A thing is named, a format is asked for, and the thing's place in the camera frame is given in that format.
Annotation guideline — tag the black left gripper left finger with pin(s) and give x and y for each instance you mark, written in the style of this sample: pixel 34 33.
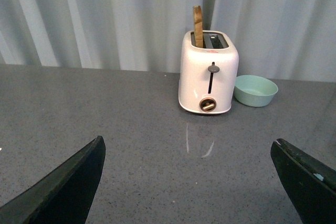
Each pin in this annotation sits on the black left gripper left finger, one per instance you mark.
pixel 63 196

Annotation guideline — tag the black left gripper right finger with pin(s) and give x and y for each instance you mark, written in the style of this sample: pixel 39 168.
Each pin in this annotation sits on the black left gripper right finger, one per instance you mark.
pixel 309 183

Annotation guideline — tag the green bowl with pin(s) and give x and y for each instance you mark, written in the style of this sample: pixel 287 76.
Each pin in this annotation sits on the green bowl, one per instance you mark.
pixel 254 91

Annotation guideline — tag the white toaster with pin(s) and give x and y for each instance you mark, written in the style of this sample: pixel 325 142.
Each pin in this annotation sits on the white toaster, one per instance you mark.
pixel 208 74

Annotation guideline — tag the toast slice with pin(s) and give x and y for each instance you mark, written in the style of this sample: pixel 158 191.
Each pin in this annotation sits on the toast slice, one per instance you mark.
pixel 198 26

